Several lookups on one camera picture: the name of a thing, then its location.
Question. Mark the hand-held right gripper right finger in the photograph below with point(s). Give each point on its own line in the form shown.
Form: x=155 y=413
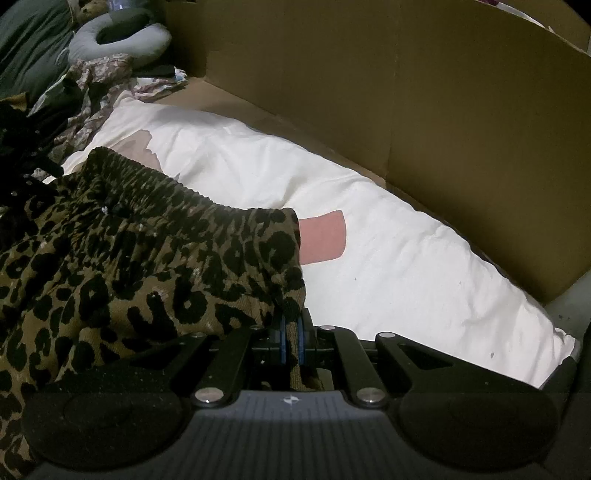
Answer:
x=301 y=344

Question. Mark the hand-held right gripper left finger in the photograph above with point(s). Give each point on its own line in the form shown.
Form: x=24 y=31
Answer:
x=283 y=344

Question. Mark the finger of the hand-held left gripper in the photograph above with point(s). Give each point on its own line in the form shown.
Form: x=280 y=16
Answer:
x=23 y=157

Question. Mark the leopard print pants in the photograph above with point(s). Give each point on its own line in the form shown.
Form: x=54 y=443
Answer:
x=138 y=267

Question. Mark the green pillow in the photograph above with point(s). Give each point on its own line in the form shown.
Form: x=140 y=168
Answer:
x=27 y=46

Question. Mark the floral cloth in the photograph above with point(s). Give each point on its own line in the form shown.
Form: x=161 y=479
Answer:
x=101 y=69

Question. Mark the white printed blanket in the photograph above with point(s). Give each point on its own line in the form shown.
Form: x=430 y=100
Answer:
x=392 y=258

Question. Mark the small plush toy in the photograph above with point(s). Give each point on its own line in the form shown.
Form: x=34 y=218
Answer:
x=92 y=9

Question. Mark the grey neck pillow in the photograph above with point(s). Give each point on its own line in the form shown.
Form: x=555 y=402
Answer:
x=147 y=46

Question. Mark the brown cardboard sheet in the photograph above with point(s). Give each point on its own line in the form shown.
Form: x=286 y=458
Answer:
x=369 y=92

